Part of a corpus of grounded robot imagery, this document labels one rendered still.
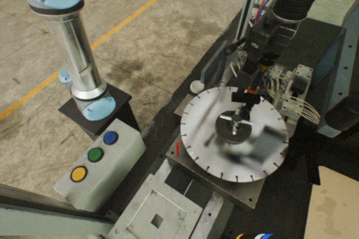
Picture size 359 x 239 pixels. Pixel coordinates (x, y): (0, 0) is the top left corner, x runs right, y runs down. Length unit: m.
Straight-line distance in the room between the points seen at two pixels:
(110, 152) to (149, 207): 0.21
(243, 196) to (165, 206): 0.24
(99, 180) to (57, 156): 1.24
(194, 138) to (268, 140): 0.22
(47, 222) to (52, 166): 1.46
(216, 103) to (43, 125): 1.72
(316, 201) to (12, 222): 0.82
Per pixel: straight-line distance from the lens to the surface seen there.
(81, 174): 0.68
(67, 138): 1.91
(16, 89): 2.58
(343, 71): 0.79
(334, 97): 0.70
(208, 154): 0.58
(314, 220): 0.85
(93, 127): 0.92
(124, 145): 0.67
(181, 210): 0.59
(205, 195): 0.75
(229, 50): 0.43
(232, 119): 0.58
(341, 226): 0.89
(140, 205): 0.60
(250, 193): 0.68
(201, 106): 0.65
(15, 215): 0.35
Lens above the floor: 1.49
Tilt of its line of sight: 56 degrees down
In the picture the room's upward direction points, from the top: 3 degrees counter-clockwise
